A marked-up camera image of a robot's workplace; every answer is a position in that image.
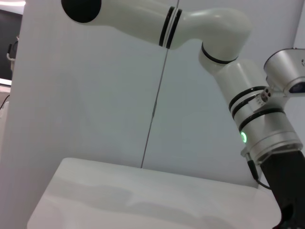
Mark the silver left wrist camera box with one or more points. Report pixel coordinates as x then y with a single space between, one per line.
286 69

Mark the white background hook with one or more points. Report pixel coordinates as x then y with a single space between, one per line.
10 51

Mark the dark background screen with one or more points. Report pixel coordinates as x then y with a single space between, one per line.
8 43

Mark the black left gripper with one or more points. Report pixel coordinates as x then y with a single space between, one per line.
290 186

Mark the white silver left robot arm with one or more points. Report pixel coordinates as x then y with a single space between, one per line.
214 23

